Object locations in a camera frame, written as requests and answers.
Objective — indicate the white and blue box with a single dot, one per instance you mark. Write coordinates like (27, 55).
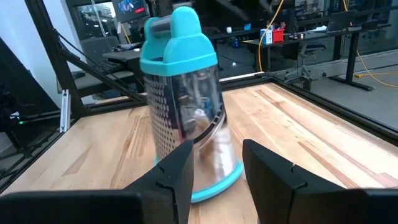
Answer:
(266, 36)

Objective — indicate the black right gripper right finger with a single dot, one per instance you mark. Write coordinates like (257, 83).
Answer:
(295, 199)

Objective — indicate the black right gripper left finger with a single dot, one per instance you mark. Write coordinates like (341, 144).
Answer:
(149, 205)

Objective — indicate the black office desk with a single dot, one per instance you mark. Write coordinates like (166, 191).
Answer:
(351, 62)

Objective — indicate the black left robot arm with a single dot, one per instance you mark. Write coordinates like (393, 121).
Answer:
(7, 105)

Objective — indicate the black office chair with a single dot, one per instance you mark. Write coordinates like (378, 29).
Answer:
(311, 48)

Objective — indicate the red box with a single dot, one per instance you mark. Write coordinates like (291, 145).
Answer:
(278, 35)

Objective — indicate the black monitor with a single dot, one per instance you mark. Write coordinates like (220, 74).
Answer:
(129, 7)

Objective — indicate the silver metal bracket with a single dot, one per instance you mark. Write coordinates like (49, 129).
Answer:
(65, 112)

